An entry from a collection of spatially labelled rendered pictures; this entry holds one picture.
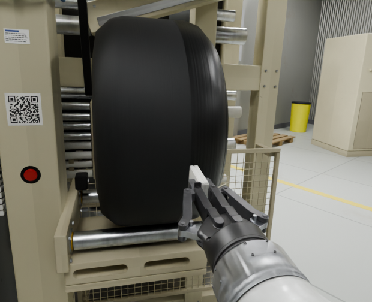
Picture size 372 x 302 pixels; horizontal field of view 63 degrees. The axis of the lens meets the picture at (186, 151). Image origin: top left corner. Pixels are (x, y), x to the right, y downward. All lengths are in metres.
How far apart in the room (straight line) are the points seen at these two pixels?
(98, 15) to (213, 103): 0.66
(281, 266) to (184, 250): 0.55
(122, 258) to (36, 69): 0.49
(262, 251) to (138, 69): 0.43
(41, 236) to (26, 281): 0.14
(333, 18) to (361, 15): 0.67
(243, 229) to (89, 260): 0.53
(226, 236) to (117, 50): 0.44
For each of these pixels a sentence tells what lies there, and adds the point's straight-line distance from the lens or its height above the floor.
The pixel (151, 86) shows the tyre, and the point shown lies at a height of 1.29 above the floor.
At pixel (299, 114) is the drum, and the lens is 7.72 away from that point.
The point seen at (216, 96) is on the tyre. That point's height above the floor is 1.27.
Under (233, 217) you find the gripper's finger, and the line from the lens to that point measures 0.41.
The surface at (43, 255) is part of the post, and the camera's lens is 0.93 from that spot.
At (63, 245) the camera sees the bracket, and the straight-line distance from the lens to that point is 0.78.
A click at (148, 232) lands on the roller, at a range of 0.82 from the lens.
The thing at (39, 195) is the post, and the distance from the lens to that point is 0.86.
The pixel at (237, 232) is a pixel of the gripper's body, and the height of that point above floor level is 1.15.
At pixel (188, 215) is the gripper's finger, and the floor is 1.13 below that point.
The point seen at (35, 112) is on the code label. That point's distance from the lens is 0.80.
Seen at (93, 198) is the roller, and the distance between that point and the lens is 1.07.
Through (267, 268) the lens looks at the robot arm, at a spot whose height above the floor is 1.15.
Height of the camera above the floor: 1.32
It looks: 15 degrees down
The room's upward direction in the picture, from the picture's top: 2 degrees clockwise
